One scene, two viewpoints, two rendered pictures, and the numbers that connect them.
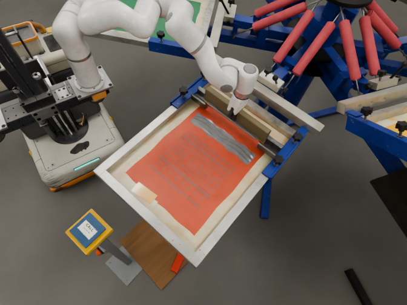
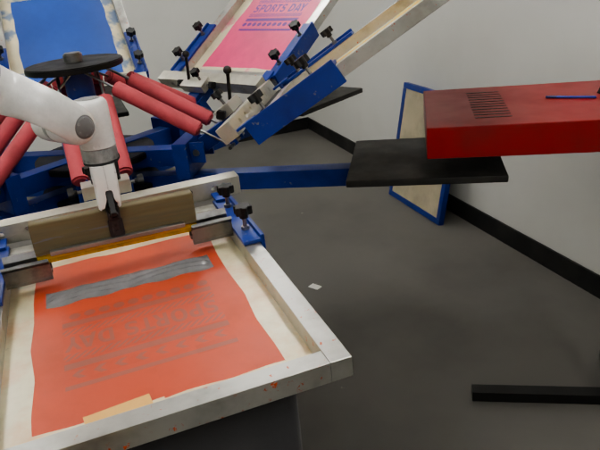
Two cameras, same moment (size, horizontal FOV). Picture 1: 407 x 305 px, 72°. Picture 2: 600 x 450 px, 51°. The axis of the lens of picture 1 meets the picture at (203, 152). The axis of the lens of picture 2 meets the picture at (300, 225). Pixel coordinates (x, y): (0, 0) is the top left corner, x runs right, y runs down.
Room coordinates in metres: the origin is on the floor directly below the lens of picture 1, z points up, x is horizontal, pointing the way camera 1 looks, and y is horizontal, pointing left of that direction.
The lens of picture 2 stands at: (-0.35, 0.64, 1.59)
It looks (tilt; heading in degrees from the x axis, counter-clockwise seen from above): 24 degrees down; 309
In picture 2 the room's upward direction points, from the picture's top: 6 degrees counter-clockwise
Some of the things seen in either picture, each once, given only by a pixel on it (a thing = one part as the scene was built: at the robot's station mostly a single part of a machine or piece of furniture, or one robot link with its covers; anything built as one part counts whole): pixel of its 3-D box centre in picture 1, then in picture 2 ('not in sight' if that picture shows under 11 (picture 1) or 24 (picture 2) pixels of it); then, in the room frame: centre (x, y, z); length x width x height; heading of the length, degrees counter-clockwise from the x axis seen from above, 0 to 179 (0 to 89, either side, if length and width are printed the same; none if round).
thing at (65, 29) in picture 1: (72, 34); not in sight; (0.80, 0.54, 1.37); 0.13 x 0.10 x 0.16; 0
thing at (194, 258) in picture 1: (204, 154); (137, 302); (0.61, -0.01, 0.97); 0.79 x 0.58 x 0.04; 147
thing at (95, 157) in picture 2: (244, 89); (99, 152); (0.80, -0.13, 1.23); 0.09 x 0.07 x 0.03; 147
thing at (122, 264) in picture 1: (114, 250); not in sight; (0.20, 0.40, 0.48); 0.22 x 0.22 x 0.96; 57
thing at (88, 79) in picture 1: (83, 66); not in sight; (0.80, 0.55, 1.21); 0.16 x 0.13 x 0.15; 40
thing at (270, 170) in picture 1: (283, 155); (237, 227); (0.66, -0.37, 0.98); 0.30 x 0.05 x 0.07; 147
